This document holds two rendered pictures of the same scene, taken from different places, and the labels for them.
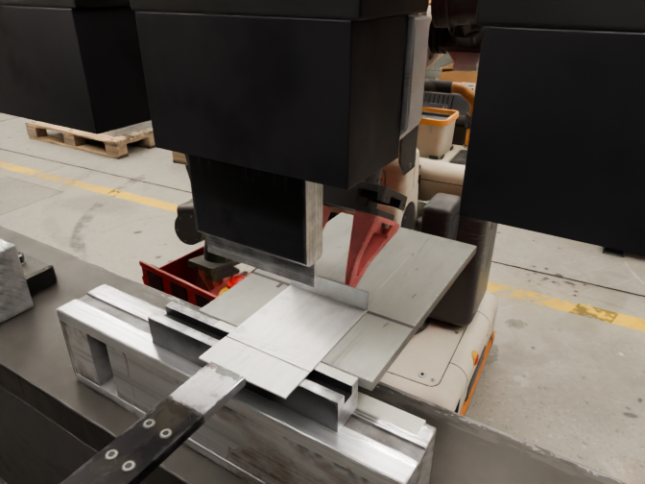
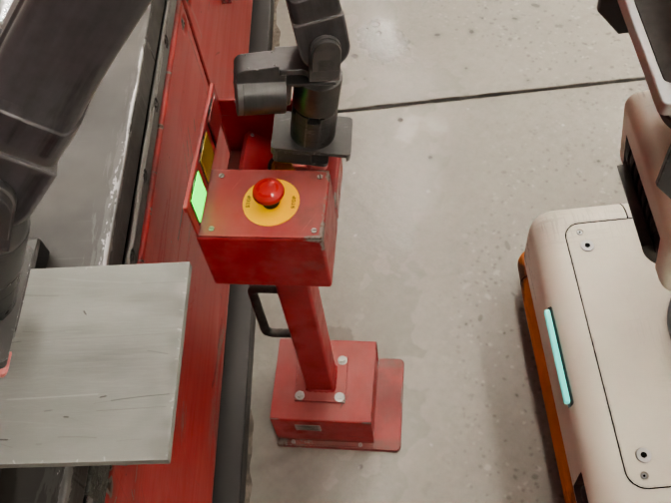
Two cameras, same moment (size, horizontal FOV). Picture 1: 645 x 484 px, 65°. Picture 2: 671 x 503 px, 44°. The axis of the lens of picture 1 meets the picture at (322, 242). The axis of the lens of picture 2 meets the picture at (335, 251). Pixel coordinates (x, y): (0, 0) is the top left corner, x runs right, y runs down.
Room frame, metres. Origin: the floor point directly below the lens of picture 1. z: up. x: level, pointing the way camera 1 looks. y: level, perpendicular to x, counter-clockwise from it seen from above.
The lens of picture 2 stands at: (0.57, -0.45, 1.61)
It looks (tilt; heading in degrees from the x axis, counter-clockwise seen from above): 57 degrees down; 66
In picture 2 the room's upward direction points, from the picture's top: 10 degrees counter-clockwise
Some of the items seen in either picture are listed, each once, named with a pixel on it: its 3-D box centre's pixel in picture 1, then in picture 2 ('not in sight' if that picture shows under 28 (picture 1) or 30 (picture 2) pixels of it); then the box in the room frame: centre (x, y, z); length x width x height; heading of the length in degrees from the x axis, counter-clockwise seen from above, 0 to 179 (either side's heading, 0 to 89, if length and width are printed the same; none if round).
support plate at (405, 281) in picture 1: (352, 278); (28, 361); (0.45, -0.03, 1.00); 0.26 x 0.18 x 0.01; 148
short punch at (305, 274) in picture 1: (254, 209); not in sight; (0.33, 0.05, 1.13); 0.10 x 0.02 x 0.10; 58
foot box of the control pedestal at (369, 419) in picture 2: not in sight; (339, 391); (0.80, 0.17, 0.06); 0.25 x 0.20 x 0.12; 143
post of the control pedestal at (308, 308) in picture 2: not in sight; (305, 314); (0.77, 0.19, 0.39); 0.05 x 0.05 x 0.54; 53
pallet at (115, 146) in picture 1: (107, 129); not in sight; (4.57, 1.94, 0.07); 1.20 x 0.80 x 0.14; 59
